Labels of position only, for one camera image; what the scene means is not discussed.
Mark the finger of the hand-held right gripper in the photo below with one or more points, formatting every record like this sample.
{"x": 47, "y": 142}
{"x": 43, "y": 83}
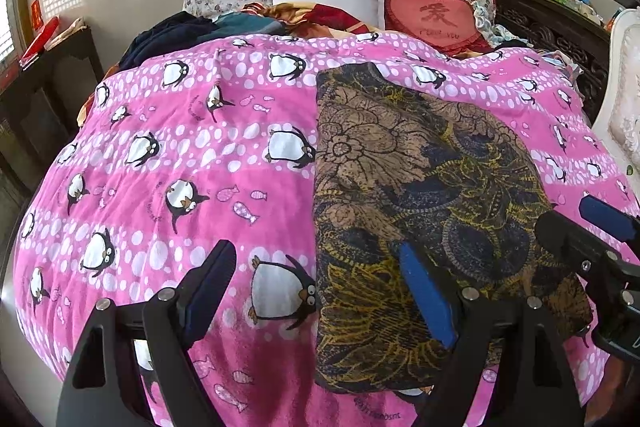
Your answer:
{"x": 575, "y": 247}
{"x": 610, "y": 217}

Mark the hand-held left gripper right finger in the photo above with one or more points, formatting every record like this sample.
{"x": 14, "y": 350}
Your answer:
{"x": 425, "y": 292}

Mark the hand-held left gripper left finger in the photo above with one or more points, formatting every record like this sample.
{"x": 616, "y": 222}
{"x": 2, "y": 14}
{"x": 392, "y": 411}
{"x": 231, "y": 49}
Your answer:
{"x": 205, "y": 302}

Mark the brown floral patterned garment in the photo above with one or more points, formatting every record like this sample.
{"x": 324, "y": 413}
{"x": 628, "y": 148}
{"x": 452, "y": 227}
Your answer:
{"x": 425, "y": 177}

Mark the navy clothes pile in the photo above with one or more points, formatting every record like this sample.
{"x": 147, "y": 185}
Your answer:
{"x": 165, "y": 37}

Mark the white ornate chair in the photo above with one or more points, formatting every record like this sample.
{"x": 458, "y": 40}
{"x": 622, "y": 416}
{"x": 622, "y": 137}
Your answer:
{"x": 620, "y": 97}

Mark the pink penguin print blanket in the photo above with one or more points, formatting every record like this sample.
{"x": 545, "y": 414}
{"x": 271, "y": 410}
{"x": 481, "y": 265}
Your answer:
{"x": 200, "y": 147}

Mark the dark carved wooden cabinet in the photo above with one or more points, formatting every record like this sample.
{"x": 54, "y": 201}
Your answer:
{"x": 540, "y": 27}

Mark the light blue frilly cloth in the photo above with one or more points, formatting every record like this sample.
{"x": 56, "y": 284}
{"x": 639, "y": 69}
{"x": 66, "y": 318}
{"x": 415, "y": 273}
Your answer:
{"x": 485, "y": 24}

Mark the red heart cushion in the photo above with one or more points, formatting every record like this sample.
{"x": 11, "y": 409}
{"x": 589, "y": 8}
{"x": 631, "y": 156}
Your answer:
{"x": 430, "y": 17}

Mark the dark wooden table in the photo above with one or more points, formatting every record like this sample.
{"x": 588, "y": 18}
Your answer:
{"x": 50, "y": 77}

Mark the teal cloth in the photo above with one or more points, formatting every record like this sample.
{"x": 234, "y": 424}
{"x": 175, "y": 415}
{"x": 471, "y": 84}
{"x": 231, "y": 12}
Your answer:
{"x": 245, "y": 24}

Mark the orange red floral blanket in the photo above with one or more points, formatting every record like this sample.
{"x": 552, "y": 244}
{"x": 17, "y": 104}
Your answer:
{"x": 320, "y": 17}

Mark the beige cloth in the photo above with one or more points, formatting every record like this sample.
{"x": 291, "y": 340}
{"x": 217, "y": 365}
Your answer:
{"x": 70, "y": 32}

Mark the red bag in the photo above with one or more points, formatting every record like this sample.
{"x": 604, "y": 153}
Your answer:
{"x": 42, "y": 39}

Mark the window with blinds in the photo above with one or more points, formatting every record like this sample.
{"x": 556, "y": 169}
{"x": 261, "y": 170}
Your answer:
{"x": 6, "y": 32}

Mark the red wall paper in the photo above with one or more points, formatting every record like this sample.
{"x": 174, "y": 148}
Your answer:
{"x": 36, "y": 14}

